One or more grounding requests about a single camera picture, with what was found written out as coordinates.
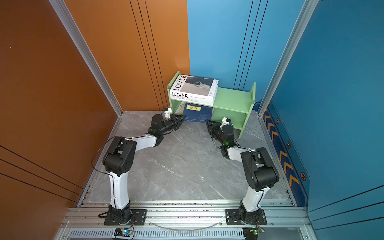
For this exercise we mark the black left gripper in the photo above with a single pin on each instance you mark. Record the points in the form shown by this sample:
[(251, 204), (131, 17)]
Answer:
[(176, 123)]

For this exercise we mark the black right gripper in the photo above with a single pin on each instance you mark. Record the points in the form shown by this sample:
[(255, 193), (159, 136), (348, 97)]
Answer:
[(212, 129)]

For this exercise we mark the blue book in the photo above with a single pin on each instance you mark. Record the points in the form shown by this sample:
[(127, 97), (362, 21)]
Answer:
[(197, 113)]

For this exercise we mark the white LOVER book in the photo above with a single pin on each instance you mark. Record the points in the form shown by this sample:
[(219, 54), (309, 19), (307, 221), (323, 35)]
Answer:
[(194, 89)]

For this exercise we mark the yellow illustrated Chinese book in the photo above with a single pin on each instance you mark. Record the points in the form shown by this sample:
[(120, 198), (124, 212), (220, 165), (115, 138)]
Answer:
[(179, 108)]

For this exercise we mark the white book with brown pattern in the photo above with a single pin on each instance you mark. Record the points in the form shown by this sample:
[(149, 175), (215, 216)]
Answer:
[(195, 102)]

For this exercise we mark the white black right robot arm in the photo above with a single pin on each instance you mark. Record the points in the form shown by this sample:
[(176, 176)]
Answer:
[(260, 171)]

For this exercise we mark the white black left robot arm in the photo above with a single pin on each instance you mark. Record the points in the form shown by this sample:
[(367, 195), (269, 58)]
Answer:
[(119, 160)]

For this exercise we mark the green wooden two-tier shelf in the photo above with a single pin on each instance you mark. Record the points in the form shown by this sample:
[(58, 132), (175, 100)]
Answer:
[(232, 104)]

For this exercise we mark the right green circuit board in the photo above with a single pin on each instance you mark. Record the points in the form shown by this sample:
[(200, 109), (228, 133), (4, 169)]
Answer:
[(252, 233)]

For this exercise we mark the green circuit board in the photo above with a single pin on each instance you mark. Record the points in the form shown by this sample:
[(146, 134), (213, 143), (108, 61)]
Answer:
[(123, 234), (252, 233)]

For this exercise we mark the left green circuit board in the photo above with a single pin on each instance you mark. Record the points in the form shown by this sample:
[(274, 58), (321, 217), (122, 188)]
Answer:
[(123, 234)]

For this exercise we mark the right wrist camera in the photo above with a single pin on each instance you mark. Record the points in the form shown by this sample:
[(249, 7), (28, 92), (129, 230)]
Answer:
[(226, 121)]

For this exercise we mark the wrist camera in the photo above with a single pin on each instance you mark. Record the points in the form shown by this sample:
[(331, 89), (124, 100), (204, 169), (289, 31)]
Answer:
[(167, 114), (226, 121)]

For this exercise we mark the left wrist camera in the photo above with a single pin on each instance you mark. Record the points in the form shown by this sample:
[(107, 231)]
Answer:
[(167, 114)]

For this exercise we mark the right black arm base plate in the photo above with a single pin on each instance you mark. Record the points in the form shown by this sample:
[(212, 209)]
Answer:
[(241, 217)]

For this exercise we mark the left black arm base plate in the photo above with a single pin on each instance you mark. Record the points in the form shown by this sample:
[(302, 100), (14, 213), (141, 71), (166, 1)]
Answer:
[(137, 217)]

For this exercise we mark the aluminium mounting rail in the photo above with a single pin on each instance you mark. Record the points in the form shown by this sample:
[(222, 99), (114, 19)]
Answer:
[(280, 213)]

